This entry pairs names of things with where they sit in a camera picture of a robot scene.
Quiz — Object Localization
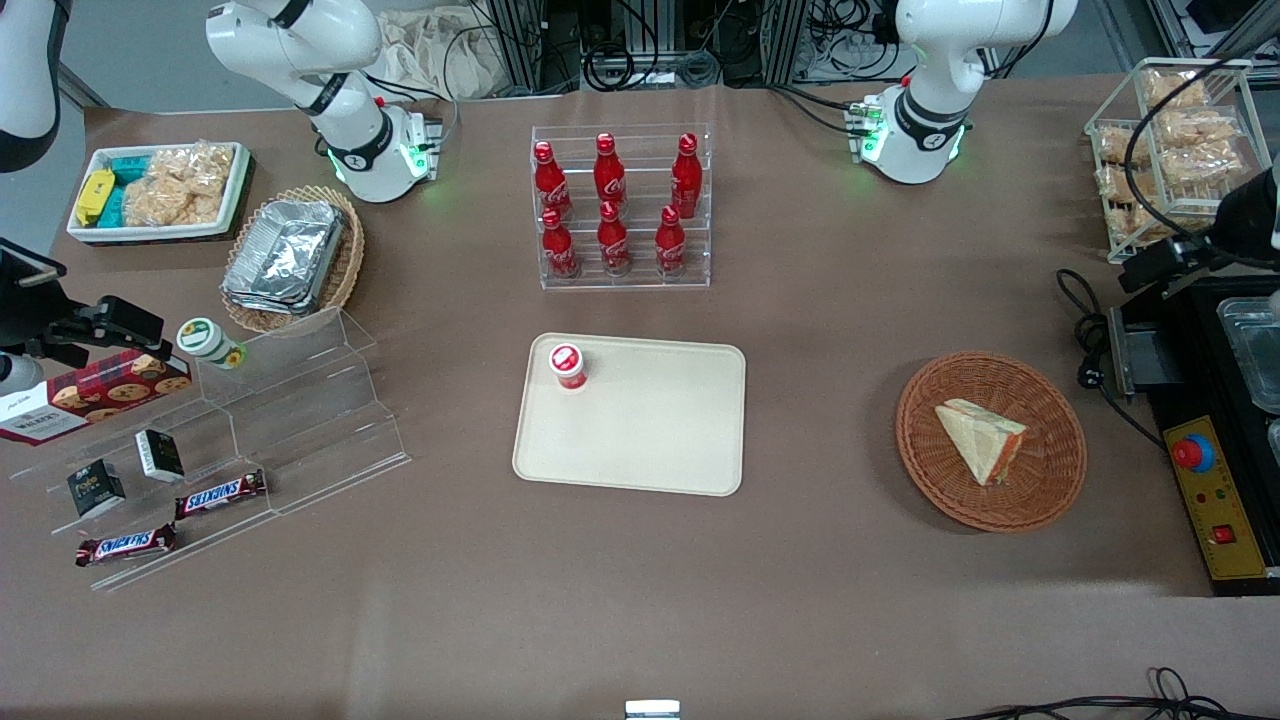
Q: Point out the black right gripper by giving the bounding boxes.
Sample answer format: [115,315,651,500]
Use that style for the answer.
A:
[0,292,166,368]

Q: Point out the triangular sandwich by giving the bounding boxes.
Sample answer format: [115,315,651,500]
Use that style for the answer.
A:
[935,399,1028,487]

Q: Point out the light wicker oval basket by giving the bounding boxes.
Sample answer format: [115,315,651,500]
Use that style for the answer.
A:
[220,185,366,334]

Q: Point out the brown round wicker basket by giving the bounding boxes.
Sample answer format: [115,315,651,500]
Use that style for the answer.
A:
[896,351,1087,533]

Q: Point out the beige plastic serving tray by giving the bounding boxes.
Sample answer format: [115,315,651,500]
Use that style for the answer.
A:
[512,333,747,497]

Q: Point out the fried snack bag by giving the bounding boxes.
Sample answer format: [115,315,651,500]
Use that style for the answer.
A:
[1160,143,1246,189]
[1143,68,1209,111]
[1157,108,1241,151]
[1110,198,1201,246]
[1097,165,1161,204]
[1097,125,1151,166]

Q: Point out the red tartan cookie box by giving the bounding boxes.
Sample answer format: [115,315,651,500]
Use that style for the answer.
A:
[0,350,193,447]

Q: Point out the green white yogurt bottle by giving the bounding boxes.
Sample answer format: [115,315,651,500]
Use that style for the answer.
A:
[177,318,246,371]

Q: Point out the black sealing machine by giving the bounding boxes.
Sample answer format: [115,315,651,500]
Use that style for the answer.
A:
[1108,275,1280,597]

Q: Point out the steel food pan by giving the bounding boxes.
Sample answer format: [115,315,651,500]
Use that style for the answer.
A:
[1217,297,1280,416]

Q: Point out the clear rice cracker bag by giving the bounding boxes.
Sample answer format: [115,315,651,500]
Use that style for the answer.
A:
[150,143,236,196]
[122,172,226,228]

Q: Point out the yellow snack packet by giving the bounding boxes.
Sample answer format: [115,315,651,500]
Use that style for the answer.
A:
[75,168,116,227]

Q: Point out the black white small box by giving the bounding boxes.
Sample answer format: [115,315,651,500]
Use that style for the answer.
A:
[135,430,186,483]

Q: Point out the white rectangular snack bin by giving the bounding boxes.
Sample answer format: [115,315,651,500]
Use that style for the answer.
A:
[67,142,251,244]

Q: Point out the stacked aluminium foil trays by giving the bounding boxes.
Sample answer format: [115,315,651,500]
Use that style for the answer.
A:
[222,200,346,316]

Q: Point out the black Face small box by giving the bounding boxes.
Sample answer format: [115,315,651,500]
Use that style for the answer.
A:
[67,460,127,518]

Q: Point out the Snickers chocolate bar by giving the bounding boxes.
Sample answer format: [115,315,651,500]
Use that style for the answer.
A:
[76,523,178,568]
[175,470,268,521]

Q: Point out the clear acrylic stepped display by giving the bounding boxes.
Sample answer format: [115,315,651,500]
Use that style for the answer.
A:
[10,308,411,593]

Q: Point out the beige cloth bag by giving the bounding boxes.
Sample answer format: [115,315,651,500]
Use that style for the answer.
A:
[375,8,501,101]

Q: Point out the red cola bottle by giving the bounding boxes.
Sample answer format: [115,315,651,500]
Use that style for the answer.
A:
[541,208,580,279]
[671,133,703,219]
[594,133,628,213]
[597,201,632,276]
[533,141,573,221]
[655,206,688,277]

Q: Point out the red white yogurt bottle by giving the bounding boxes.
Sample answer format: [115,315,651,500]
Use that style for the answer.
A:
[548,343,588,392]

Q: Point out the clear acrylic bottle rack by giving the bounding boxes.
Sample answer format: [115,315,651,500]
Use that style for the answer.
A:
[531,124,713,291]

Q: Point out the white wire rack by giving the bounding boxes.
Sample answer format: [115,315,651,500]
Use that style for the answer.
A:
[1085,58,1280,266]

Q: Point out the black power cable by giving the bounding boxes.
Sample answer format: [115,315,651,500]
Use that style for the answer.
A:
[1057,268,1169,448]

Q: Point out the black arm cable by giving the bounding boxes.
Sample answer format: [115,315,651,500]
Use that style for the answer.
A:
[1123,55,1280,243]

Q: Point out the thin black base cable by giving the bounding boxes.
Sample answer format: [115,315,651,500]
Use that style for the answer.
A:
[362,70,461,153]

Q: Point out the black base cables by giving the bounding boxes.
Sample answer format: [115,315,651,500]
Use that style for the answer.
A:
[765,83,871,136]

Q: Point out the black floor cables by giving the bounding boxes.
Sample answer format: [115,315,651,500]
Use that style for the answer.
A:
[950,667,1280,720]

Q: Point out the aluminium frame post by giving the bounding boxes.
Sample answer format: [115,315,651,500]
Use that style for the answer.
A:
[490,0,548,96]
[760,0,811,86]

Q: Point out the coiled black cable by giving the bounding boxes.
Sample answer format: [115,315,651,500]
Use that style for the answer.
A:
[583,40,721,93]

